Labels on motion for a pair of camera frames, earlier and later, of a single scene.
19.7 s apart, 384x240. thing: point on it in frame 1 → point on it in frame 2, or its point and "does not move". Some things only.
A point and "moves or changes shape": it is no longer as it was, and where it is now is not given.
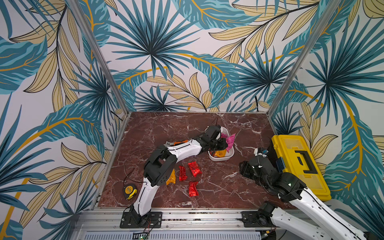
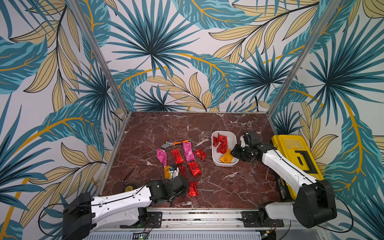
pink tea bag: [230, 140] moves or changes shape
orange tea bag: [220, 153] → [227, 158]
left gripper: [223, 144] → [181, 194]
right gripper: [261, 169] → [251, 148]
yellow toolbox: [297, 158] does not move
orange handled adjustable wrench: [169, 143] does not move
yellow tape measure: [129, 191] does not move
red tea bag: [193, 190] does not move
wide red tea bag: [194, 168] does not move
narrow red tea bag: [182, 173] does not move
